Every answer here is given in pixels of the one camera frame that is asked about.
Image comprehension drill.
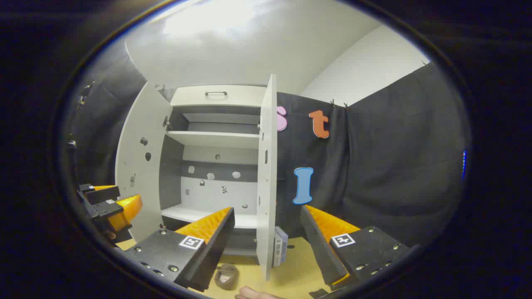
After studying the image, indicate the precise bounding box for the black backdrop cloth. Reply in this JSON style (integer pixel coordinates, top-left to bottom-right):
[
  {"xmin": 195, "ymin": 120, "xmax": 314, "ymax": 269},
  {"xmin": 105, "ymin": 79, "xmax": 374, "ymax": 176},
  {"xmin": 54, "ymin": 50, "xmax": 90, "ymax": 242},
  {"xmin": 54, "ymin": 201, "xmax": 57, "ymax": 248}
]
[
  {"xmin": 276, "ymin": 62, "xmax": 472, "ymax": 250},
  {"xmin": 69, "ymin": 39, "xmax": 147, "ymax": 187}
]

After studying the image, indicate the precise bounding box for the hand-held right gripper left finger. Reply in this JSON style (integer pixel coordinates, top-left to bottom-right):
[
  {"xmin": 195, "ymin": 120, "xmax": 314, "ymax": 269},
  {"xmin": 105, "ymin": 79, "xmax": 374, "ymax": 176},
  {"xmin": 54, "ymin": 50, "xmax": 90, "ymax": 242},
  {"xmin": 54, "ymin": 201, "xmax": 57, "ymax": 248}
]
[{"xmin": 121, "ymin": 206, "xmax": 236, "ymax": 292}]

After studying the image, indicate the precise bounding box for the white shoe cabinet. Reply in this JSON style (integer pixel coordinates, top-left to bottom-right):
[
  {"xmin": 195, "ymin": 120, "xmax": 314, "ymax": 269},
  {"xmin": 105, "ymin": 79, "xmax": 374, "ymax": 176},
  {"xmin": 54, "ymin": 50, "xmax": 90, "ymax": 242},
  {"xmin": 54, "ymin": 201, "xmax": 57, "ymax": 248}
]
[{"xmin": 159, "ymin": 84, "xmax": 271, "ymax": 257}]

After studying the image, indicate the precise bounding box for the white cabinet drawer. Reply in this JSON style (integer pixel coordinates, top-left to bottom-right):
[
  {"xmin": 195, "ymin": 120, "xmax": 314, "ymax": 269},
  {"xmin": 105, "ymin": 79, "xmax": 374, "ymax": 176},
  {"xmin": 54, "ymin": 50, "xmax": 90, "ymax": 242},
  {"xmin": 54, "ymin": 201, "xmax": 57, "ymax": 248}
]
[{"xmin": 170, "ymin": 85, "xmax": 266, "ymax": 107}]

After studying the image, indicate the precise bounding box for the brown suede shoe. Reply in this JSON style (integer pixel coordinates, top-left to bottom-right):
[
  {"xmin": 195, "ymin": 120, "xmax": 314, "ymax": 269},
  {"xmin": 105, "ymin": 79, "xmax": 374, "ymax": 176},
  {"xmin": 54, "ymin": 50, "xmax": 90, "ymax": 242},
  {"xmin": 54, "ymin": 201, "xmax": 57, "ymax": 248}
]
[{"xmin": 214, "ymin": 263, "xmax": 239, "ymax": 290}]

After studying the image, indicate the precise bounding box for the white cabinet door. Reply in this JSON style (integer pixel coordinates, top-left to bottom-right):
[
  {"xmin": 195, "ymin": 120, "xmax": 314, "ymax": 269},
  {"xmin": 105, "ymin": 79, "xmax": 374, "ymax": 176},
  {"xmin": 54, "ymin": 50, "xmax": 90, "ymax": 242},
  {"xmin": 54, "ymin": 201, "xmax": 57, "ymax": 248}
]
[
  {"xmin": 256, "ymin": 74, "xmax": 278, "ymax": 282},
  {"xmin": 115, "ymin": 81, "xmax": 173, "ymax": 243}
]

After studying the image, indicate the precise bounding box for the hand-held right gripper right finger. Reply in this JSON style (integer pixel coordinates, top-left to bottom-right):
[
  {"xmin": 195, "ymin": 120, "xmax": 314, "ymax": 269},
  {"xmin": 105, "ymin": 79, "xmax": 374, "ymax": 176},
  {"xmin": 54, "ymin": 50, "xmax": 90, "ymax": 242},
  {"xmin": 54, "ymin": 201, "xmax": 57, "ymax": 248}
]
[{"xmin": 300, "ymin": 204, "xmax": 412, "ymax": 291}]

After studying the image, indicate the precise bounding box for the blue white box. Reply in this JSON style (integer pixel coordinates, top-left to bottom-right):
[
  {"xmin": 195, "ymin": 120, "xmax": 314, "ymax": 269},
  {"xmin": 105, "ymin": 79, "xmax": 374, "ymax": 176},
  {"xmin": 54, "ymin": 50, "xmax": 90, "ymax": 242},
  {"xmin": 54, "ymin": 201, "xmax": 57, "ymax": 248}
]
[{"xmin": 273, "ymin": 226, "xmax": 288, "ymax": 267}]

